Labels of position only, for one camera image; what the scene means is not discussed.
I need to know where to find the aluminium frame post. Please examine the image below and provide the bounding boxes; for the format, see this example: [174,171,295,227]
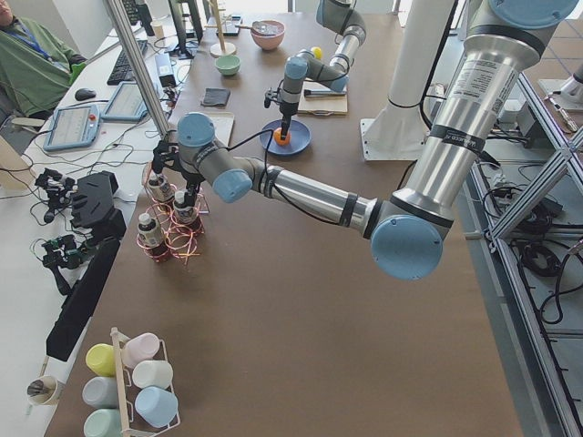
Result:
[105,0,170,141]

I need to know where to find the paper cup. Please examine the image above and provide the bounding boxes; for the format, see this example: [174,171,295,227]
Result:
[26,375,65,406]

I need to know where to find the blue cup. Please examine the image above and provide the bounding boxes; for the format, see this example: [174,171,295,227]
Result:
[134,386,179,428]

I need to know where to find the blue teach pendant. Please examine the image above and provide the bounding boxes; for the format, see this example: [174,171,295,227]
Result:
[43,104,100,151]
[101,82,148,122]

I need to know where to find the copper wire bottle rack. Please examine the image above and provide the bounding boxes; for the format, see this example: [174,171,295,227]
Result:
[136,165,210,265]

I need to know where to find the blue teach pendant far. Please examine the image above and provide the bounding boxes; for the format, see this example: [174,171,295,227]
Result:
[101,82,148,122]

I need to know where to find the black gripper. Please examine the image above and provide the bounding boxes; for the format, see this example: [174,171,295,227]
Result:
[151,140,203,211]
[263,87,299,139]

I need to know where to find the yellow cup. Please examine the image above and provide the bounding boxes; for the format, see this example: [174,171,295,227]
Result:
[86,343,116,377]

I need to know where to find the tea bottle two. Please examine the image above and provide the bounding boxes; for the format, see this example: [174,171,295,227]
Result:
[173,190,200,229]

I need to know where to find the grey folded cloth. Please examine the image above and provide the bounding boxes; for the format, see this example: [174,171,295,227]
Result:
[200,87,230,107]

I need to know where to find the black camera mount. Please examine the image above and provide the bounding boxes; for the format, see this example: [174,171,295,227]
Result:
[43,170,126,361]

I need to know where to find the steel muddler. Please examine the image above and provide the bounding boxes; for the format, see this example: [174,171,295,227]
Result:
[303,89,346,97]

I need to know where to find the blue teach pendant near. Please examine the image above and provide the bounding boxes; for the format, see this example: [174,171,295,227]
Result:
[43,104,100,151]

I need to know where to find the black monitor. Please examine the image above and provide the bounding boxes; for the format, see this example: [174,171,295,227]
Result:
[166,0,203,59]

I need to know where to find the tea bottle three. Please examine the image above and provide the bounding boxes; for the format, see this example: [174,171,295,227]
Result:
[138,212,170,262]

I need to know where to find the pink bowl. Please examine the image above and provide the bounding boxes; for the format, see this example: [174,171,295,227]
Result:
[251,20,285,51]

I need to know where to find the black keyboard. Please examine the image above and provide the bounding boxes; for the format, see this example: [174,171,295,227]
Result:
[107,51,134,86]

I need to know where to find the white cup rack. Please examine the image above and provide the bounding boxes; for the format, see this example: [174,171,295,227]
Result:
[110,327,181,437]

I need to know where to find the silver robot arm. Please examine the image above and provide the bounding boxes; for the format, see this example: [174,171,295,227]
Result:
[264,0,366,140]
[152,1,576,279]

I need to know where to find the black computer mouse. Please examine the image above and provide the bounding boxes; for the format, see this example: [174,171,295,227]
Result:
[75,88,97,102]

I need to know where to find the green cup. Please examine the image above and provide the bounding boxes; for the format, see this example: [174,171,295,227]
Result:
[83,409,122,437]

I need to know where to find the cream serving tray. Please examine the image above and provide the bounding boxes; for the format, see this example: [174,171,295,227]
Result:
[203,111,235,147]

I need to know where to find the orange fruit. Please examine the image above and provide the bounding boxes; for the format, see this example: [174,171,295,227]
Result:
[273,127,292,147]

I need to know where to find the wooden mug tree stand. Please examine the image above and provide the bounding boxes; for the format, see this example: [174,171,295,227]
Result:
[206,0,237,58]

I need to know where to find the pink cup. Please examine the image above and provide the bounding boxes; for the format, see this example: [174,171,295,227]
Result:
[121,332,160,369]

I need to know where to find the white cup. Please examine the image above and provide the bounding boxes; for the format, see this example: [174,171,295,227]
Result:
[132,360,174,390]

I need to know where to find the grey cup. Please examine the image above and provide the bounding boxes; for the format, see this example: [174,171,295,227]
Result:
[82,376,118,409]

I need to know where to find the tea bottle one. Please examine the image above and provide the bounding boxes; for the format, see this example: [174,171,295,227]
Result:
[147,173,174,203]

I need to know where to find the blue plate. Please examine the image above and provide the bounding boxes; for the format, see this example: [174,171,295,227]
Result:
[259,120,312,157]

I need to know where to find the yellow lemon back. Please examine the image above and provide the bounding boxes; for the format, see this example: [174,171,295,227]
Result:
[310,46,322,60]

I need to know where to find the green bowl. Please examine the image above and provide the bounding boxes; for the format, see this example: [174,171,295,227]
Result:
[215,55,240,76]

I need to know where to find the wooden cutting board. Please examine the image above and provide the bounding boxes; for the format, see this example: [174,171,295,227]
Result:
[298,81,348,116]

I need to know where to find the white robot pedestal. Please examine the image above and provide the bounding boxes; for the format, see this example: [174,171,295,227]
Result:
[361,1,456,160]

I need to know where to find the metal ice scoop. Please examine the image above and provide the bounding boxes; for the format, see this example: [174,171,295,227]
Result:
[237,21,280,36]

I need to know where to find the person in green jacket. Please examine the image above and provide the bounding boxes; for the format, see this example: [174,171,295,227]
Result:
[1,1,87,119]

